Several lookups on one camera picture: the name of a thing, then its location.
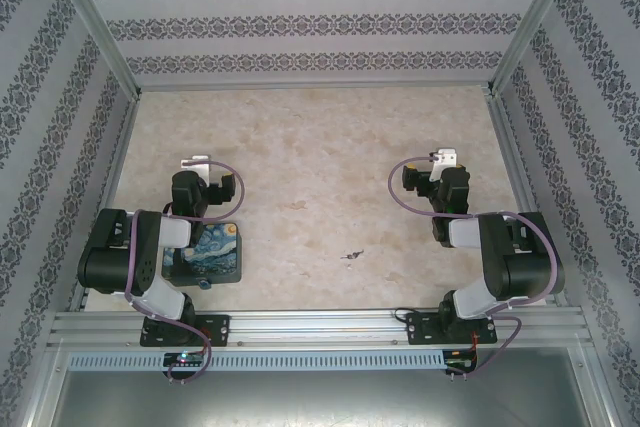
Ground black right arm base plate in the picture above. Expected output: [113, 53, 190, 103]
[405, 311, 499, 346]

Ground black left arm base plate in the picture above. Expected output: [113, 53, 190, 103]
[139, 314, 232, 348]

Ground white slotted cable duct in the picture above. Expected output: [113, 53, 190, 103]
[67, 350, 446, 372]

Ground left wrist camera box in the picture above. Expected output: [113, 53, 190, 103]
[180, 155, 212, 181]

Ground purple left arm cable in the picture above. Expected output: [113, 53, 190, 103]
[123, 159, 246, 381]

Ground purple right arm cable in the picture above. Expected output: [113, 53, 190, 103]
[388, 156, 559, 378]

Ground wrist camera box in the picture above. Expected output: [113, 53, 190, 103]
[180, 155, 212, 181]
[430, 148, 459, 183]

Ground aluminium frame post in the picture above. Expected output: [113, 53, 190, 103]
[486, 0, 585, 96]
[41, 0, 142, 98]

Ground starry night tin box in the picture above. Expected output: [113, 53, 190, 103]
[162, 220, 245, 285]

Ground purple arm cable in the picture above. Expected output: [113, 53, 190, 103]
[123, 159, 246, 381]
[388, 156, 559, 378]

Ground grey metal sheet panel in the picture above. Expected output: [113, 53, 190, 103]
[23, 346, 617, 427]

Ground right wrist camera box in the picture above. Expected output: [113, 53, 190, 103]
[430, 148, 459, 183]

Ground aluminium side rail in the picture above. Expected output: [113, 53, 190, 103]
[486, 93, 570, 306]
[68, 95, 142, 311]

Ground aluminium mounting rail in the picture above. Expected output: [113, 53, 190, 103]
[47, 308, 594, 348]

